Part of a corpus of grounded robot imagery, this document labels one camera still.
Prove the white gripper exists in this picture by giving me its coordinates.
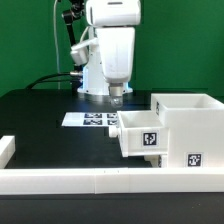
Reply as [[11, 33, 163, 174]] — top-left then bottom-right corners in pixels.
[[71, 0, 141, 108]]

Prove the white drawer tray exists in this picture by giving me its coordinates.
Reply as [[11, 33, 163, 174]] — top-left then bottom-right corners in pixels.
[[144, 155, 167, 168], [109, 110, 169, 157]]

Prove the white drawer cabinet box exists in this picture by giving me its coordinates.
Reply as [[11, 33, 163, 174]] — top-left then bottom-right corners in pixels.
[[151, 94, 224, 168]]

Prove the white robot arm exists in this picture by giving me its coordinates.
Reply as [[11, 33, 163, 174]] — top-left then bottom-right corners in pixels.
[[70, 0, 141, 107]]

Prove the marker tag sheet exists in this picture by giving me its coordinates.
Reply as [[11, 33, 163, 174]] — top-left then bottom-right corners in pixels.
[[62, 112, 117, 127]]

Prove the black cable bundle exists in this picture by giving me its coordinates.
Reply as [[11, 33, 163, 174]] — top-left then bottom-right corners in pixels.
[[25, 70, 84, 90]]

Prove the white front rail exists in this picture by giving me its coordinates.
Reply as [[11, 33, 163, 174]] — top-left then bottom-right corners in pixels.
[[0, 168, 224, 195]]

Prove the white rail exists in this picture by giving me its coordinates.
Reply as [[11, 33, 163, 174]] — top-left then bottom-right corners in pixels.
[[0, 168, 224, 195], [0, 136, 15, 169]]

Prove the white left rail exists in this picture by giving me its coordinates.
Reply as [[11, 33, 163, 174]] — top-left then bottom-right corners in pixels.
[[0, 136, 15, 169]]

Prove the white hanging cable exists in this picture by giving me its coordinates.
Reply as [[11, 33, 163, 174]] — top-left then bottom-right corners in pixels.
[[53, 0, 62, 90]]

